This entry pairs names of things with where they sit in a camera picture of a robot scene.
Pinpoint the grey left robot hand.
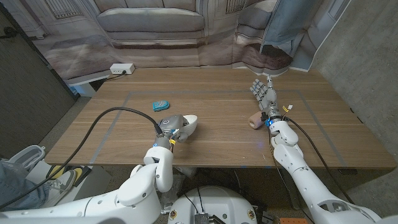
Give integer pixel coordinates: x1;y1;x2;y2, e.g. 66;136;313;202
154;114;190;146

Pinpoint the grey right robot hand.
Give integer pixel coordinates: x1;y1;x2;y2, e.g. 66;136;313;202
250;74;281;117

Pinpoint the white bowl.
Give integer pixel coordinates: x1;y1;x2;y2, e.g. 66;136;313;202
182;114;199;137

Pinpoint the turquoise plastic gadget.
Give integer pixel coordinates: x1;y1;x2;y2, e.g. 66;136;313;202
152;100;171;113

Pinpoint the beige tape roll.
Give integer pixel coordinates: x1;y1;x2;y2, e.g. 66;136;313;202
248;111;266;130

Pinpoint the printed living room backdrop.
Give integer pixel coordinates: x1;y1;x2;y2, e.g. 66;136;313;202
0;0;353;85

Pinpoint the white power strip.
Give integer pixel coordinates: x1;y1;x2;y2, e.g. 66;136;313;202
109;63;136;75

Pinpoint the clear plastic bag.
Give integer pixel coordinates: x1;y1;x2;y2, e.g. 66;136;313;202
159;183;188;215

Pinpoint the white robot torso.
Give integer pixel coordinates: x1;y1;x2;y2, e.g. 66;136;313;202
167;185;258;224

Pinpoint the white floor platform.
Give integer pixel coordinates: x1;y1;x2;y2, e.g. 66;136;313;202
26;160;113;209

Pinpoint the yellow and black foot pedal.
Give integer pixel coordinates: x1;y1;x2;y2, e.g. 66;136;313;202
45;164;93;188

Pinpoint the grey sneaker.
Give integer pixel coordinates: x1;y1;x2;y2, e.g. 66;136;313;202
39;169;77;202

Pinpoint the orange object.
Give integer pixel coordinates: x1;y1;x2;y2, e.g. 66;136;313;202
279;217;308;224

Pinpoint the dark partition panel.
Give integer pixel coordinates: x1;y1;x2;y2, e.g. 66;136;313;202
0;2;80;159

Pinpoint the person's leg in jeans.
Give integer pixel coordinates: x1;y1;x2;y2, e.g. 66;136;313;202
0;161;51;213

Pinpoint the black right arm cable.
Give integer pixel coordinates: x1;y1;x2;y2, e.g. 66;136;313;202
284;116;356;205

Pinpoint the black power strip cord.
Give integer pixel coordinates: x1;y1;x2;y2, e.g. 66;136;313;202
104;70;127;83

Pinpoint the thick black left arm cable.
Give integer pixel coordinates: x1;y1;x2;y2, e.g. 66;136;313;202
0;106;164;210

